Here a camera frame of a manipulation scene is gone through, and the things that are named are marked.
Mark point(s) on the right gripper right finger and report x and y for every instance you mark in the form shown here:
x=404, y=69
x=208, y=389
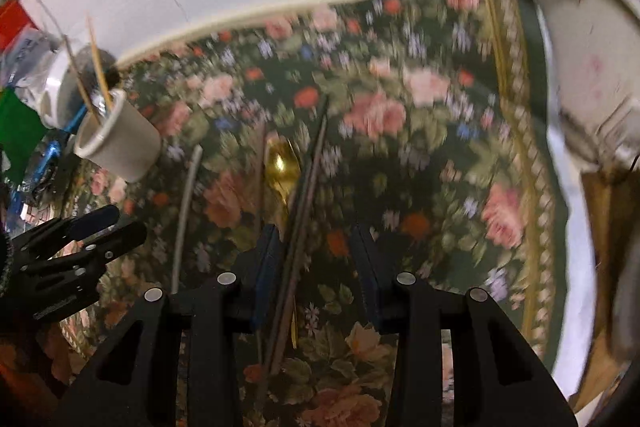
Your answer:
x=498, y=378

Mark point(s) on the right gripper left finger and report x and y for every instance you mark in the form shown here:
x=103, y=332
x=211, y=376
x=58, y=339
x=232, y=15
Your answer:
x=132, y=379

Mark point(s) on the white chopstick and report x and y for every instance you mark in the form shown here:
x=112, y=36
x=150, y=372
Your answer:
x=183, y=217

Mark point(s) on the brown-purple chopstick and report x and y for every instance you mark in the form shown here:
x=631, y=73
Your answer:
x=299, y=216

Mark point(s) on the yellow chopstick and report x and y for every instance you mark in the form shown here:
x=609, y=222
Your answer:
x=98, y=68

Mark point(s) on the brown wooden chopstick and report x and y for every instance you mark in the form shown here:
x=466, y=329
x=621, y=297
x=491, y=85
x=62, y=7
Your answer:
x=92, y=110

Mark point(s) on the gold spoon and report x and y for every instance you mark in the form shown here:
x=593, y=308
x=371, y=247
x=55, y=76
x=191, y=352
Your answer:
x=282, y=172

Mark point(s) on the mauve chopstick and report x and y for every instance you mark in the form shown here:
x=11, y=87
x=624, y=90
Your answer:
x=259, y=223

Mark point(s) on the green box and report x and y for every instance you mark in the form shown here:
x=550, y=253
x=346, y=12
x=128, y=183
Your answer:
x=21, y=132

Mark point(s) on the white ceramic utensil cup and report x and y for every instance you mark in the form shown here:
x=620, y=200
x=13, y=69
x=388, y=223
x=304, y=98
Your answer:
x=124, y=143

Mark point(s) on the white appliance lid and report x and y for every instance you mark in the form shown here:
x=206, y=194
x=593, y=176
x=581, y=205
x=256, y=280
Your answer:
x=61, y=101

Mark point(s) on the floral green table mat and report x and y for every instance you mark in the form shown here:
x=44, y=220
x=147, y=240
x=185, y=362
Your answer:
x=436, y=140

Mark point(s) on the red box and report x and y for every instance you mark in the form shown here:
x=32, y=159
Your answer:
x=13, y=19

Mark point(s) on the white rice cooker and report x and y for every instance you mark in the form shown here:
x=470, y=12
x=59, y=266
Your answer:
x=595, y=55

